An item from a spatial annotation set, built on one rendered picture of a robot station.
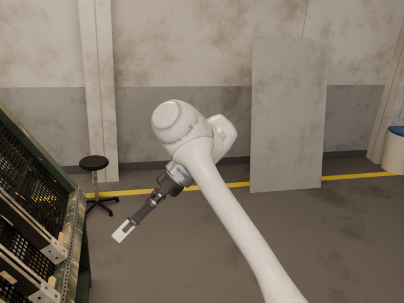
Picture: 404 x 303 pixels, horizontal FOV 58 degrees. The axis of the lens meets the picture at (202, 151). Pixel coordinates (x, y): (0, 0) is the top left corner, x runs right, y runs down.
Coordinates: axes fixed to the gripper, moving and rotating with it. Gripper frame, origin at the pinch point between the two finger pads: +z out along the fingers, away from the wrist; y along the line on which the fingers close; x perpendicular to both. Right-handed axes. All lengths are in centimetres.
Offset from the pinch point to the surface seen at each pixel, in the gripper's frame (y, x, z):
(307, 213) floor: -298, 152, -42
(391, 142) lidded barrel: -394, 202, -190
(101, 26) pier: -276, -140, -31
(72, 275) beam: -86, 3, 69
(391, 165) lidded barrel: -398, 227, -170
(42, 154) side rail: -138, -63, 53
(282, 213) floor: -294, 131, -23
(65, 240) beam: -102, -13, 66
